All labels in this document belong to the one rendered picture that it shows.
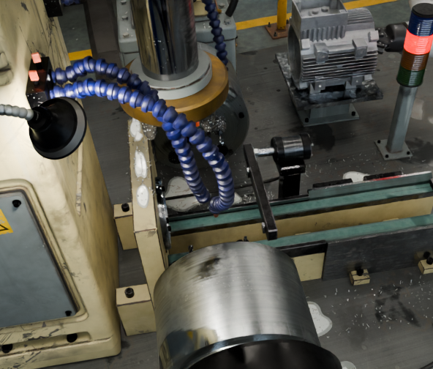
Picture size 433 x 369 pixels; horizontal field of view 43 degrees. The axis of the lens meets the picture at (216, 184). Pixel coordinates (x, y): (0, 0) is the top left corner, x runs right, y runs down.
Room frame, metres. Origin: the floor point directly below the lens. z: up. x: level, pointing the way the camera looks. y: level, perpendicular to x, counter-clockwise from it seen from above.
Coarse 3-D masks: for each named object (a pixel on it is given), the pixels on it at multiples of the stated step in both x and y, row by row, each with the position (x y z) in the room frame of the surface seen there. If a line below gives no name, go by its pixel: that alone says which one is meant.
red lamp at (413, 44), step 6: (408, 36) 1.09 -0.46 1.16; (414, 36) 1.07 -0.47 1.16; (432, 36) 1.07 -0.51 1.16; (408, 42) 1.08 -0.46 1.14; (414, 42) 1.07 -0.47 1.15; (420, 42) 1.06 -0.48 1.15; (426, 42) 1.06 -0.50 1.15; (408, 48) 1.08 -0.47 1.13; (414, 48) 1.07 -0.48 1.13; (420, 48) 1.06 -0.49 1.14; (426, 48) 1.06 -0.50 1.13
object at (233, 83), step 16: (208, 48) 1.11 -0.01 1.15; (240, 96) 0.98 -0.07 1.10; (224, 112) 0.95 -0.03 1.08; (240, 112) 0.96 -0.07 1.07; (160, 128) 0.94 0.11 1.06; (224, 128) 0.93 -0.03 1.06; (240, 128) 0.96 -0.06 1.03; (160, 144) 0.94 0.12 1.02; (192, 144) 0.95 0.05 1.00; (224, 144) 0.95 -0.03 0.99; (240, 144) 0.96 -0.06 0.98; (160, 160) 0.94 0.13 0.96; (176, 160) 0.94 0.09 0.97
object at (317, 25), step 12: (300, 0) 1.31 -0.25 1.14; (312, 0) 1.32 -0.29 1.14; (324, 0) 1.32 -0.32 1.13; (336, 0) 1.31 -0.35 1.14; (300, 12) 1.30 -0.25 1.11; (312, 12) 1.27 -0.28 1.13; (324, 12) 1.27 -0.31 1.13; (336, 12) 1.29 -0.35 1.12; (300, 24) 1.23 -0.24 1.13; (312, 24) 1.22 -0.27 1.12; (324, 24) 1.23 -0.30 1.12; (336, 24) 1.23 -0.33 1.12; (300, 36) 1.22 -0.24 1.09; (312, 36) 1.22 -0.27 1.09; (324, 36) 1.23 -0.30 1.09; (336, 36) 1.23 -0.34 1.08
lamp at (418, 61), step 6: (402, 54) 1.09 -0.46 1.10; (408, 54) 1.07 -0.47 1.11; (414, 54) 1.07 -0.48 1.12; (420, 54) 1.06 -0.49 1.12; (426, 54) 1.07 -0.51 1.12; (402, 60) 1.09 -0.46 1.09; (408, 60) 1.07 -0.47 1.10; (414, 60) 1.06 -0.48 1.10; (420, 60) 1.06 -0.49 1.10; (426, 60) 1.07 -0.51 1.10; (402, 66) 1.08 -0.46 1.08; (408, 66) 1.07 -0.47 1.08; (414, 66) 1.06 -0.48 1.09; (420, 66) 1.06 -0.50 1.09
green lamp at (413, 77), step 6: (402, 72) 1.08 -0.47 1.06; (408, 72) 1.07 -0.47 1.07; (414, 72) 1.06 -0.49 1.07; (420, 72) 1.06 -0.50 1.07; (402, 78) 1.07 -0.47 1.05; (408, 78) 1.07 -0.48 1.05; (414, 78) 1.06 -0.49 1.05; (420, 78) 1.07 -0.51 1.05; (408, 84) 1.06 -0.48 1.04; (414, 84) 1.06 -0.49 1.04
